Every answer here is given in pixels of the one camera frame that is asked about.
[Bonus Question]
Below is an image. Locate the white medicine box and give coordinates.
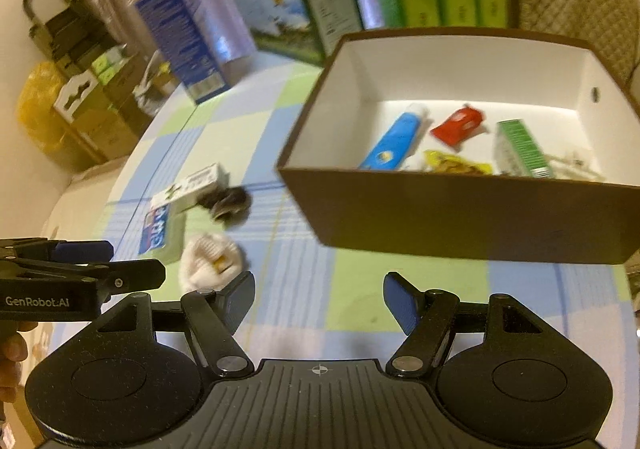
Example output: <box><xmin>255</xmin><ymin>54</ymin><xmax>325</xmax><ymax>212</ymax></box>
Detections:
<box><xmin>150</xmin><ymin>163</ymin><xmax>229</xmax><ymax>213</ymax></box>

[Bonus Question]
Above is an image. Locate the black folding cart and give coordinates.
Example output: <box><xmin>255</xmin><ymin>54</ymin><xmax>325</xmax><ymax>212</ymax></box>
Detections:
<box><xmin>23</xmin><ymin>0</ymin><xmax>118</xmax><ymax>79</ymax></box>

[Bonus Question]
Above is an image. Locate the dark brown sock pair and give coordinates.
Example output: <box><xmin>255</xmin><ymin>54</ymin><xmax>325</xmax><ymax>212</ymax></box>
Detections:
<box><xmin>196</xmin><ymin>186</ymin><xmax>252</xmax><ymax>222</ymax></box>

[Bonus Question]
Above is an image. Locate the yellow snack packet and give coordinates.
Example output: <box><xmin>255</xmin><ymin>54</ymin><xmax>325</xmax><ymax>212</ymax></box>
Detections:
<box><xmin>424</xmin><ymin>150</ymin><xmax>494</xmax><ymax>175</ymax></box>

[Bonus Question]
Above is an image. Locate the white sock bundle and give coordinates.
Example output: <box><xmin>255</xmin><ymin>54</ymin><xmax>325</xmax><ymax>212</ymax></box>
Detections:
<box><xmin>178</xmin><ymin>233</ymin><xmax>244</xmax><ymax>294</ymax></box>

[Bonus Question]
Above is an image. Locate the brown cardboard box white inside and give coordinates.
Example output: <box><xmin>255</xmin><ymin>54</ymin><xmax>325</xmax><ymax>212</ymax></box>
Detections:
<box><xmin>277</xmin><ymin>28</ymin><xmax>639</xmax><ymax>265</ymax></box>

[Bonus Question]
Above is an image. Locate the blue tall carton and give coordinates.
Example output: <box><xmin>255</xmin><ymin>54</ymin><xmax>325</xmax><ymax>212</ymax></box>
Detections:
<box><xmin>136</xmin><ymin>0</ymin><xmax>230</xmax><ymax>105</ymax></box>

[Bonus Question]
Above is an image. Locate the brown cardboard carton white handle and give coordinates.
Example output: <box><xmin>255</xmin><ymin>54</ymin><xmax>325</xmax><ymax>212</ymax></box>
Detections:
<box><xmin>53</xmin><ymin>54</ymin><xmax>152</xmax><ymax>160</ymax></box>

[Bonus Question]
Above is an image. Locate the blue packet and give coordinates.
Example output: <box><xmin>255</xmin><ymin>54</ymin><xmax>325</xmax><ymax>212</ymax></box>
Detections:
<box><xmin>138</xmin><ymin>206</ymin><xmax>170</xmax><ymax>255</ymax></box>

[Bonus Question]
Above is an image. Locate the beige quilted covered chair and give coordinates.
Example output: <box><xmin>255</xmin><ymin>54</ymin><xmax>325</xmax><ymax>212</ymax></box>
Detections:
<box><xmin>506</xmin><ymin>0</ymin><xmax>639</xmax><ymax>87</ymax></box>

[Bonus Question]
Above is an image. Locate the yellow plastic bag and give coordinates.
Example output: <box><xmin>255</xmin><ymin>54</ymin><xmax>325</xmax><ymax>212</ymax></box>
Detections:
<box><xmin>16</xmin><ymin>61</ymin><xmax>96</xmax><ymax>173</ymax></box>

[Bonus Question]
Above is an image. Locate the red snack packet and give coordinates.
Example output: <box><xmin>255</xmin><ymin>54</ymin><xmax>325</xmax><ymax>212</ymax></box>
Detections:
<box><xmin>430</xmin><ymin>105</ymin><xmax>485</xmax><ymax>148</ymax></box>

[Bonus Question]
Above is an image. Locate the clear plastic blister pack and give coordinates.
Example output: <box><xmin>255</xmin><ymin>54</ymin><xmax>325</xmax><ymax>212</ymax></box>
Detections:
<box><xmin>544</xmin><ymin>149</ymin><xmax>605</xmax><ymax>182</ymax></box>

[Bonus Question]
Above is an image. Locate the blue toothpaste tube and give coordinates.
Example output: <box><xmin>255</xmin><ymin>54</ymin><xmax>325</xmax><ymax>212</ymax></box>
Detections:
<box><xmin>358</xmin><ymin>104</ymin><xmax>428</xmax><ymax>171</ymax></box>

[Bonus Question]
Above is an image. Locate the light blue green milk carton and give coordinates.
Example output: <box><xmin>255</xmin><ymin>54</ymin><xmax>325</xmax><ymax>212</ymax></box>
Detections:
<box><xmin>233</xmin><ymin>0</ymin><xmax>363</xmax><ymax>66</ymax></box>

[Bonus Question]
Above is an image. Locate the green white small carton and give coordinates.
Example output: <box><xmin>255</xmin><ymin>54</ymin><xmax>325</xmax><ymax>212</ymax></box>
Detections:
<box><xmin>494</xmin><ymin>120</ymin><xmax>555</xmax><ymax>178</ymax></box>

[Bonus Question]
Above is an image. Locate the checked blue green bedsheet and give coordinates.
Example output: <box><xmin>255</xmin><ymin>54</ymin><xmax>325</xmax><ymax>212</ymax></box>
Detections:
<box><xmin>92</xmin><ymin>50</ymin><xmax>640</xmax><ymax>435</ymax></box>

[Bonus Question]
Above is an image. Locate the person's left hand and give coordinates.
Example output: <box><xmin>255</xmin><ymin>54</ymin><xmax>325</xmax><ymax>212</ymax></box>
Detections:
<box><xmin>0</xmin><ymin>321</ymin><xmax>38</xmax><ymax>403</ymax></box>

